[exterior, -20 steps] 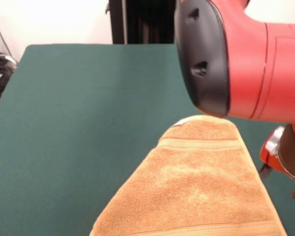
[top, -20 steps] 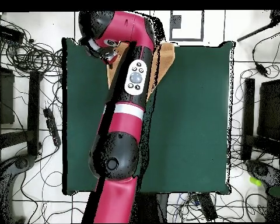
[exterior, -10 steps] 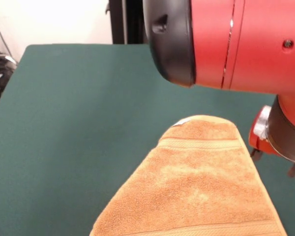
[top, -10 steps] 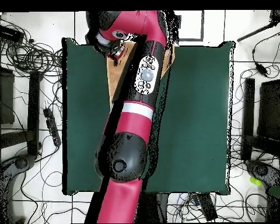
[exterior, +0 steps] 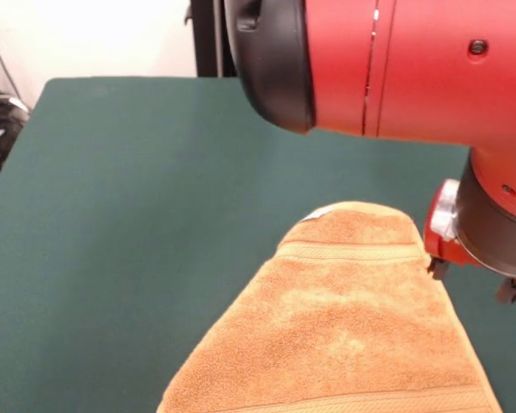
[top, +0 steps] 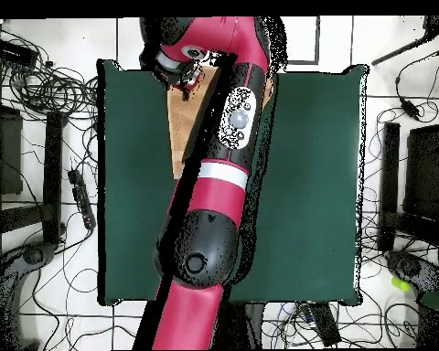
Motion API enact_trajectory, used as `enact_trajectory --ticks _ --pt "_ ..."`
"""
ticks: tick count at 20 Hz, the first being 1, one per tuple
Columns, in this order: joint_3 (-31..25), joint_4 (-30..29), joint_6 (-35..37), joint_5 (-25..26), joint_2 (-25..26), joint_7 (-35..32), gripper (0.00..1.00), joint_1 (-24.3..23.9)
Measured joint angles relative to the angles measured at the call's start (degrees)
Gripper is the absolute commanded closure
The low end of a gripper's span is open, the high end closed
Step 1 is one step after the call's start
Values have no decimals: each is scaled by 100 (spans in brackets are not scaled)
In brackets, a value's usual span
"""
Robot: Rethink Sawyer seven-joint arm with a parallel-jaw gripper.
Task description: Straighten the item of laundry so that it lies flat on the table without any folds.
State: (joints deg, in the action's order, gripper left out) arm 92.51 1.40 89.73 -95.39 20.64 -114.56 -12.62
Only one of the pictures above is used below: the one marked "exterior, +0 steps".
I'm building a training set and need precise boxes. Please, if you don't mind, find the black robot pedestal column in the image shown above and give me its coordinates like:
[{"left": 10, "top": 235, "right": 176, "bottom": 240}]
[{"left": 190, "top": 0, "right": 238, "bottom": 78}]

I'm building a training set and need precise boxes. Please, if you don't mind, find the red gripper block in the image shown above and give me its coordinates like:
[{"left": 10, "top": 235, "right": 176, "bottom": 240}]
[{"left": 423, "top": 178, "right": 516, "bottom": 305}]

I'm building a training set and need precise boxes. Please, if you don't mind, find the tan terry towel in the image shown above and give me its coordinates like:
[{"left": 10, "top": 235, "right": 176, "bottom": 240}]
[{"left": 157, "top": 200, "right": 502, "bottom": 413}]

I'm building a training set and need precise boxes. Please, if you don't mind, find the dark green table cloth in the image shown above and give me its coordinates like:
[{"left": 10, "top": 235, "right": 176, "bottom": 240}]
[{"left": 0, "top": 76, "right": 516, "bottom": 413}]

